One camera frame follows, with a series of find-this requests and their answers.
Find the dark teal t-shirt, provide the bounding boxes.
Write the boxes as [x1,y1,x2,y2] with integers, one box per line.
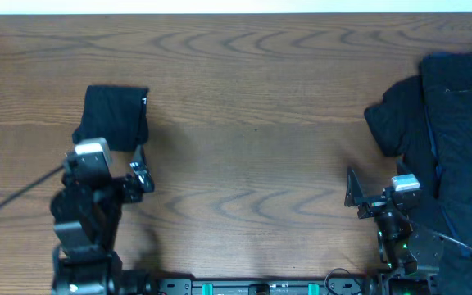
[72,84,149,152]

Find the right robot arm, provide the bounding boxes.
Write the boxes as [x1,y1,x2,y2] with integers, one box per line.
[344,160,444,295]

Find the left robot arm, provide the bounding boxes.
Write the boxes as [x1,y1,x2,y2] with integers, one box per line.
[50,146,158,295]

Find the dark clothes pile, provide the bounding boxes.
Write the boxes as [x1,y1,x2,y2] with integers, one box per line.
[364,52,472,294]

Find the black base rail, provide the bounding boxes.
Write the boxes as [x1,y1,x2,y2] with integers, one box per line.
[156,275,384,295]

